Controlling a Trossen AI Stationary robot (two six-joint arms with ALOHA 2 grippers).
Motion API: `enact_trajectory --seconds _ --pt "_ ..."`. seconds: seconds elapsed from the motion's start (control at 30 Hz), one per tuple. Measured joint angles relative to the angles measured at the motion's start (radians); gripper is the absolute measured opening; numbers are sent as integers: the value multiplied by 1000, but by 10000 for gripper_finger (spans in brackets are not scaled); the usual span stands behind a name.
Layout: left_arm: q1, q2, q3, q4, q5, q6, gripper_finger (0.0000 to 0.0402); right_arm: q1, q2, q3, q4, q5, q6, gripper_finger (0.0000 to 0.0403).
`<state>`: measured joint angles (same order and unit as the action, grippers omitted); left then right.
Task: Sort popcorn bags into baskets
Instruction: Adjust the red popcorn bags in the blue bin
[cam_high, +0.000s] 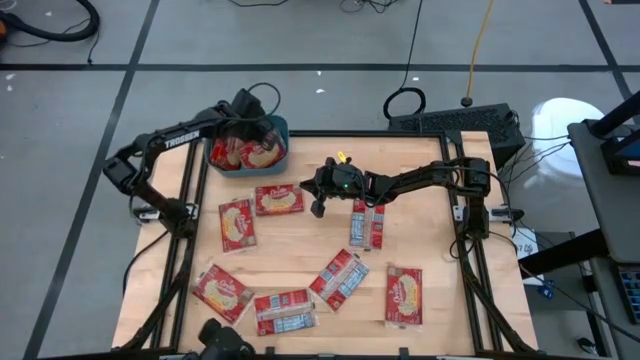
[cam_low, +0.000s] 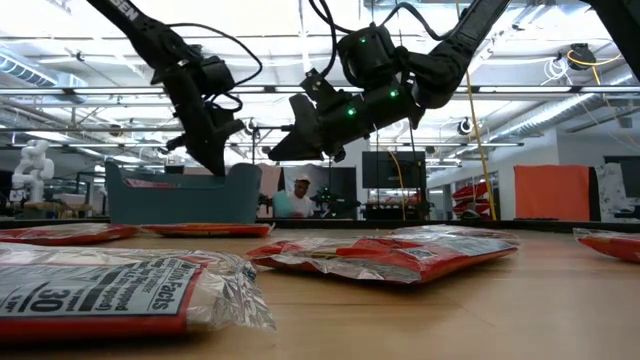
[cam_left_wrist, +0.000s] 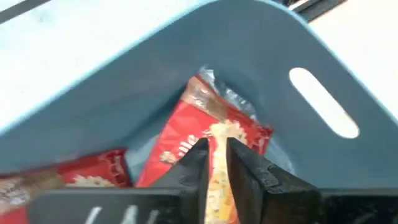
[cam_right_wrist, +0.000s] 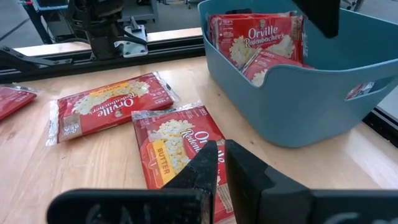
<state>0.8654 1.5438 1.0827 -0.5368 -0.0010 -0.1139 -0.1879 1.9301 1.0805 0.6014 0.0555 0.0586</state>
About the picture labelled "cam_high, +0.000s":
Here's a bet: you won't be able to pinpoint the white paper sheet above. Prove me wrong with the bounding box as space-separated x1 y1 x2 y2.
510 227 540 261

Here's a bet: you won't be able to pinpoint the black desk leg bar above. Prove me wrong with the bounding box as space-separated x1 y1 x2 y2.
518 228 609 280

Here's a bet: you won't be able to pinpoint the black side frame rail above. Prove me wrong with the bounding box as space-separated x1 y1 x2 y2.
169 134 209 351
439 130 494 354

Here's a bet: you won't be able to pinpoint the black camera on stand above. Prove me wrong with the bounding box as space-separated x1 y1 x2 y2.
180 317 257 360

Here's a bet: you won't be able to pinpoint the thick black hose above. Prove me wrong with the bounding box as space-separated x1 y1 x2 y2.
0 0 101 43

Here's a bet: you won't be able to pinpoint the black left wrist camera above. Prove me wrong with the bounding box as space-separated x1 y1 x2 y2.
230 88 266 120

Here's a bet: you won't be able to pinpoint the grey side desk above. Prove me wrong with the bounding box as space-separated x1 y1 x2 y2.
567 118 640 265

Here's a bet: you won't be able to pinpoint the tangled black floor cables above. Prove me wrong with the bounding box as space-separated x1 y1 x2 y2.
339 0 402 15

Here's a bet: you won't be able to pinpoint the thin black hanging cable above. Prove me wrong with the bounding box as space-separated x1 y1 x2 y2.
382 0 428 121

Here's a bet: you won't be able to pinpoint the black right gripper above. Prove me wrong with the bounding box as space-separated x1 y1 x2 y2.
299 159 369 201

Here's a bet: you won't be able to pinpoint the thick yellow hanging cable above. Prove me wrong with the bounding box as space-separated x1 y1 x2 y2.
459 0 496 109

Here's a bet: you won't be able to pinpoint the black computer case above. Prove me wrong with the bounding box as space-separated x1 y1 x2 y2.
387 102 527 170

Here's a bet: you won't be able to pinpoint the black table frame rail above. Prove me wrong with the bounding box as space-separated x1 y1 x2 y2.
287 129 451 139

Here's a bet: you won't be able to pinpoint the black desk device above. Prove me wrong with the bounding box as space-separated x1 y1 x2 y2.
589 89 640 176

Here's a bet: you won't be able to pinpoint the red Orville popcorn bag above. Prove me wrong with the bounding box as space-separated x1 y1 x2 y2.
253 288 319 337
308 248 372 314
238 128 288 170
348 198 386 251
208 137 246 172
191 263 255 326
384 264 424 331
253 183 305 217
217 197 259 255

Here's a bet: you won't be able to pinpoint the black diagonal frame strut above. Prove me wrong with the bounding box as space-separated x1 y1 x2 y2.
464 244 539 354
119 239 191 351

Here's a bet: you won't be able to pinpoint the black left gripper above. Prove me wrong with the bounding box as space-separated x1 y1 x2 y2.
219 112 283 151

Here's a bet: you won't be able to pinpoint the black keyboard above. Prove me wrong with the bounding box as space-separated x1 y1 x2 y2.
615 264 640 325

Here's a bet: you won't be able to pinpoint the teal plastic basket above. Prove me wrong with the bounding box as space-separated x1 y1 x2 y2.
203 114 291 180

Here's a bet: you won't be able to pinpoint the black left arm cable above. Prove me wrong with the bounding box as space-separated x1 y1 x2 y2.
247 82 282 121

